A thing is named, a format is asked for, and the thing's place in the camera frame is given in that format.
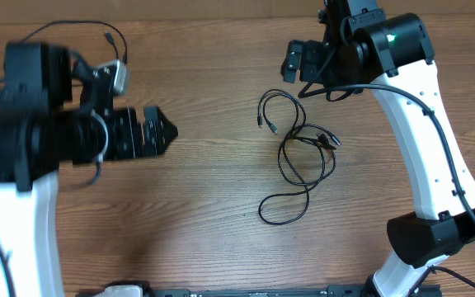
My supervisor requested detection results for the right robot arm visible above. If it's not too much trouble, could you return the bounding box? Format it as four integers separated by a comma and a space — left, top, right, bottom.
281, 1, 475, 296

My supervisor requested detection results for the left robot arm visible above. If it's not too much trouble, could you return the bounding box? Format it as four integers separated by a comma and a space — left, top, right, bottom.
0, 42, 178, 296

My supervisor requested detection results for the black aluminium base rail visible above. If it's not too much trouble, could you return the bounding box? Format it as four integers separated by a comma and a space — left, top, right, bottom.
76, 280, 378, 297

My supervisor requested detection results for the black right camera cable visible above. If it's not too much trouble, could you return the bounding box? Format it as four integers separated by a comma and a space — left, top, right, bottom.
297, 45, 475, 297

